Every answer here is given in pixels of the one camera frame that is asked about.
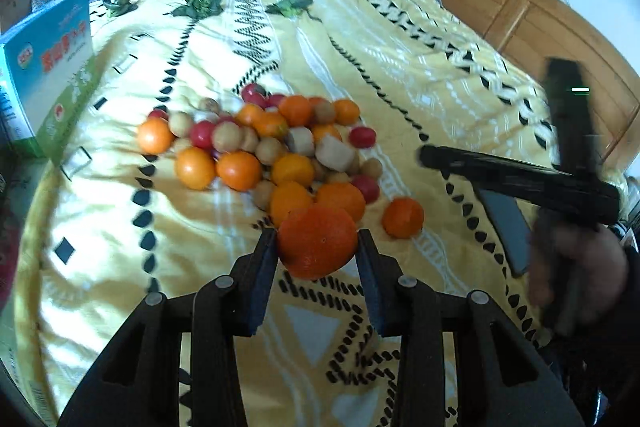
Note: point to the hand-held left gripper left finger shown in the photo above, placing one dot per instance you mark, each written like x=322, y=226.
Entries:
x=260, y=282

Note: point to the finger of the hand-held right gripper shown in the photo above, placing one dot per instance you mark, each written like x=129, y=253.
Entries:
x=500, y=172

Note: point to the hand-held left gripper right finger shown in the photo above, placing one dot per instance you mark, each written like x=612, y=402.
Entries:
x=372, y=282

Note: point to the large deep-coloured orange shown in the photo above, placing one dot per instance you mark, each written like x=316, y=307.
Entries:
x=317, y=242

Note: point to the person's right forearm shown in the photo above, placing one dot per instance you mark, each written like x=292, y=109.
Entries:
x=615, y=357

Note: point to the person's right hand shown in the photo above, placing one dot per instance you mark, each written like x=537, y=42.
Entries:
x=605, y=262

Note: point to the wooden headboard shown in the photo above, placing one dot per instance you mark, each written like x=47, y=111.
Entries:
x=525, y=22

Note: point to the pile of small oranges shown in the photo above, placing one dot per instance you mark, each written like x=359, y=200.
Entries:
x=240, y=169

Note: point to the pale sugarcane chunk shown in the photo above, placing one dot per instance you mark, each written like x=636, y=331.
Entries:
x=335, y=154
x=300, y=141

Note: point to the cluster of red cherry tomatoes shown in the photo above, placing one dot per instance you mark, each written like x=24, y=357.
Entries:
x=202, y=134

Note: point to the yellow patterned blanket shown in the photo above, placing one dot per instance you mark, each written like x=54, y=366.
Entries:
x=350, y=57

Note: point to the olive flat gift box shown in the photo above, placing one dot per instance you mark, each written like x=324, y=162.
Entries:
x=12, y=232

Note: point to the green leafy vegetable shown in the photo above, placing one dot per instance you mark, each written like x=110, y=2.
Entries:
x=200, y=4
x=120, y=2
x=292, y=4

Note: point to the green and white carton box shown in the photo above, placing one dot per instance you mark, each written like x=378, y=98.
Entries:
x=55, y=57

